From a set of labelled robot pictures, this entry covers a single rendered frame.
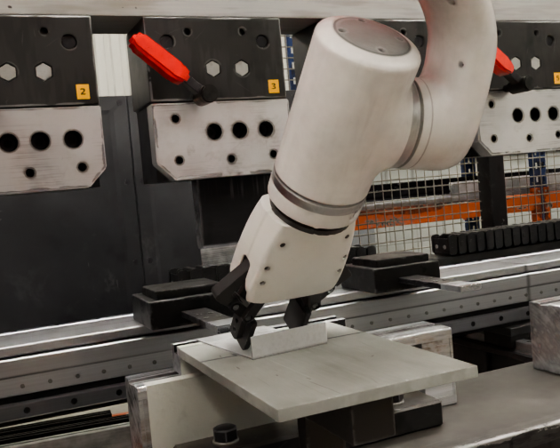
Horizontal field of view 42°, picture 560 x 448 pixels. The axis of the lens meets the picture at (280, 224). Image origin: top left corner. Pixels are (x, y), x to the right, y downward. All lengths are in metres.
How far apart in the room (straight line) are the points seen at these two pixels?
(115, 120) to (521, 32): 0.68
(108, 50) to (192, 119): 4.25
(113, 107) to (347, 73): 0.81
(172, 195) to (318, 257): 0.69
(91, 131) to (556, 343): 0.66
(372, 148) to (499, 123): 0.39
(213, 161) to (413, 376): 0.31
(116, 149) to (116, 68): 3.68
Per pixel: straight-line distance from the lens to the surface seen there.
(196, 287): 1.00
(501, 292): 1.32
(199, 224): 0.79
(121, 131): 1.29
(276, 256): 0.63
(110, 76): 4.96
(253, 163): 0.77
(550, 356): 1.07
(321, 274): 0.68
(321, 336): 0.73
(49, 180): 0.72
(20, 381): 1.02
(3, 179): 0.71
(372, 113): 0.55
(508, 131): 0.95
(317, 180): 0.58
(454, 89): 0.60
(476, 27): 0.58
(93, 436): 2.46
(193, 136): 0.75
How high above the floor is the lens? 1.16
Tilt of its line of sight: 3 degrees down
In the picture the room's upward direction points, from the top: 5 degrees counter-clockwise
